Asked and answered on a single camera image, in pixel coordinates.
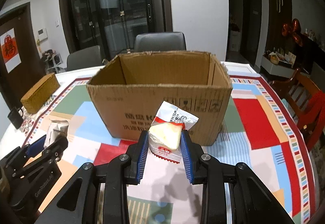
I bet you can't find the left grey dining chair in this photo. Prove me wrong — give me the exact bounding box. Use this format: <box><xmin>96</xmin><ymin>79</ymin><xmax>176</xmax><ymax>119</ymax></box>
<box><xmin>66</xmin><ymin>45</ymin><xmax>105</xmax><ymax>72</ymax></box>

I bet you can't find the white bread snack packet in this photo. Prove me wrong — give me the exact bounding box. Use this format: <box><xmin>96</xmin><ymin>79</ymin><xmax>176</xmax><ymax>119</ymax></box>
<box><xmin>148</xmin><ymin>101</ymin><xmax>199</xmax><ymax>163</ymax></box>

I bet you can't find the dark wooden entrance door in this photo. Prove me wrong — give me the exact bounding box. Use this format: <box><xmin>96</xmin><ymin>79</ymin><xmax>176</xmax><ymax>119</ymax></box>
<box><xmin>1</xmin><ymin>3</ymin><xmax>45</xmax><ymax>109</ymax></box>

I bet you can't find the red wooden chair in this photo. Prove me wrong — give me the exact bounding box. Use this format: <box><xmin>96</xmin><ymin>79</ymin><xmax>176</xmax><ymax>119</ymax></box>
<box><xmin>271</xmin><ymin>69</ymin><xmax>324</xmax><ymax>151</ymax></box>

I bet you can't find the white shoe rack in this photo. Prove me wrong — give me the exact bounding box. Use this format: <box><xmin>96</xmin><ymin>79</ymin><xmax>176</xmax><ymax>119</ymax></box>
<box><xmin>41</xmin><ymin>49</ymin><xmax>65</xmax><ymax>74</ymax></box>

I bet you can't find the white wall intercom panel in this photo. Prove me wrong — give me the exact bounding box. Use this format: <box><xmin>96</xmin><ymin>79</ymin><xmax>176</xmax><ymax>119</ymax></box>
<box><xmin>37</xmin><ymin>28</ymin><xmax>48</xmax><ymax>42</ymax></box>

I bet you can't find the grey dining chair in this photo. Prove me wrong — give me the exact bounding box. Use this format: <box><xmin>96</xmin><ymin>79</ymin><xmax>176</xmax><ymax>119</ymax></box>
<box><xmin>66</xmin><ymin>45</ymin><xmax>105</xmax><ymax>72</ymax></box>
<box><xmin>133</xmin><ymin>32</ymin><xmax>186</xmax><ymax>52</ymax></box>

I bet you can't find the right grey dining chair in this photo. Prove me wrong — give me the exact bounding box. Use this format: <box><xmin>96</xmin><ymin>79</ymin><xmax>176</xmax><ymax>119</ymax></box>
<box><xmin>133</xmin><ymin>32</ymin><xmax>186</xmax><ymax>52</ymax></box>

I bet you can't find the colourful patterned tablecloth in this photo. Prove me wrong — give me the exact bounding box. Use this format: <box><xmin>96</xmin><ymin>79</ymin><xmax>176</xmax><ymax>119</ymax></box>
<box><xmin>1</xmin><ymin>63</ymin><xmax>317</xmax><ymax>223</ymax></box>

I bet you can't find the patterned tile placemat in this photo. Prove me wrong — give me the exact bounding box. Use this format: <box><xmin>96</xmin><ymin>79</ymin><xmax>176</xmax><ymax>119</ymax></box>
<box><xmin>19</xmin><ymin>95</ymin><xmax>56</xmax><ymax>135</ymax></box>

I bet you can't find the woven wicker box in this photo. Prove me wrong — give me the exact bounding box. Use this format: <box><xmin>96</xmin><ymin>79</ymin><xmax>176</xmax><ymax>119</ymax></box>
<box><xmin>20</xmin><ymin>73</ymin><xmax>60</xmax><ymax>114</ymax></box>

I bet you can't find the black mug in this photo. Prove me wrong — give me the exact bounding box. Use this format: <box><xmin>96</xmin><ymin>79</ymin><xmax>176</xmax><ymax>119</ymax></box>
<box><xmin>8</xmin><ymin>107</ymin><xmax>24</xmax><ymax>129</ymax></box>

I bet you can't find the black sliding glass door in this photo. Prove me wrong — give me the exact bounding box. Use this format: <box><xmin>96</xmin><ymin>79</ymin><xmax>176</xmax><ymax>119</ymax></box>
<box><xmin>59</xmin><ymin>0</ymin><xmax>173</xmax><ymax>59</ymax></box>

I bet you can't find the red foil balloon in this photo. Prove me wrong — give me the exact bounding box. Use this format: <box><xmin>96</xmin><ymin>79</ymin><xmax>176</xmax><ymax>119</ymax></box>
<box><xmin>282</xmin><ymin>18</ymin><xmax>303</xmax><ymax>47</ymax></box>

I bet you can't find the brown cardboard box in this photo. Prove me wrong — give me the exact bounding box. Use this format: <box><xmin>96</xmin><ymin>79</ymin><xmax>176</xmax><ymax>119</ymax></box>
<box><xmin>87</xmin><ymin>51</ymin><xmax>232</xmax><ymax>146</ymax></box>

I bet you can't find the white low side table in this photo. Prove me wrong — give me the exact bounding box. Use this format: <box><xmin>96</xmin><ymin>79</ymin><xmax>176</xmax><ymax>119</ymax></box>
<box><xmin>261</xmin><ymin>56</ymin><xmax>295</xmax><ymax>78</ymax></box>

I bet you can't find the silver snack bar wrapper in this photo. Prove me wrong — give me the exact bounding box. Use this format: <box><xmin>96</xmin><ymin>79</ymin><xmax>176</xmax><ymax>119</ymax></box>
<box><xmin>43</xmin><ymin>120</ymin><xmax>69</xmax><ymax>148</ymax></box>

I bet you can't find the red fu door poster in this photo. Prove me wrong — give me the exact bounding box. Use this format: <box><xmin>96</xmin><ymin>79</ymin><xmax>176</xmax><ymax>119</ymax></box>
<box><xmin>1</xmin><ymin>28</ymin><xmax>22</xmax><ymax>73</ymax></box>

